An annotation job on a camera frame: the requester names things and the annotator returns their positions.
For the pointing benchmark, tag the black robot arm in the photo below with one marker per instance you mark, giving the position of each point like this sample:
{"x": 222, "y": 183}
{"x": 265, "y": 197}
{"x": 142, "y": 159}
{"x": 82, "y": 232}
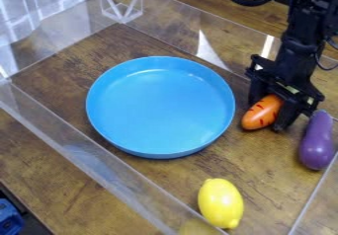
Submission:
{"x": 312, "y": 23}

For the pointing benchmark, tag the clear acrylic enclosure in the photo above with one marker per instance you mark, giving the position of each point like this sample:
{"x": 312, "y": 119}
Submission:
{"x": 85, "y": 187}

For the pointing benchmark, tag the yellow toy lemon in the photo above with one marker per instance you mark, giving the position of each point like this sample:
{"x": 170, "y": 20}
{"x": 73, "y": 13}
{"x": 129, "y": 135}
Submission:
{"x": 221, "y": 203}

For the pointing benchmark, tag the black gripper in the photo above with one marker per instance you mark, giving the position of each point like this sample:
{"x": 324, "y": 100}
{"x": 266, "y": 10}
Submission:
{"x": 285, "y": 77}

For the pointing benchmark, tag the orange toy carrot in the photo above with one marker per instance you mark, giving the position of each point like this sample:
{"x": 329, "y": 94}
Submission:
{"x": 262, "y": 113}

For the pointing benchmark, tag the blue object at corner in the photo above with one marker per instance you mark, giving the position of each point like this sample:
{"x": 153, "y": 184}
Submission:
{"x": 11, "y": 220}

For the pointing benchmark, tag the purple toy eggplant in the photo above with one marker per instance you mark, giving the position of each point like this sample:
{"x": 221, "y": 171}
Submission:
{"x": 317, "y": 146}

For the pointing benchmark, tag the blue round plate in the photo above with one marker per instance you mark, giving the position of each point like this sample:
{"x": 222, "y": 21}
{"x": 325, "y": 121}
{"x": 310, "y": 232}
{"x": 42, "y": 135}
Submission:
{"x": 161, "y": 107}

